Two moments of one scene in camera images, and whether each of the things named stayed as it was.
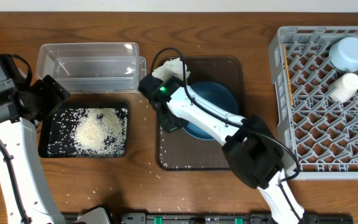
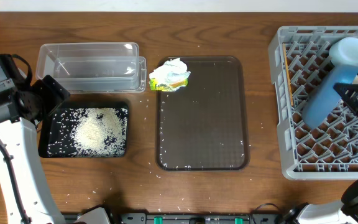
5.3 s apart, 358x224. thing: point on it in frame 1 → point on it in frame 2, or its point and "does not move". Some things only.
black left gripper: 55,93 does not move
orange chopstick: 288,78 does not move
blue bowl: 215,96 → 325,99
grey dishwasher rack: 332,141 does not move
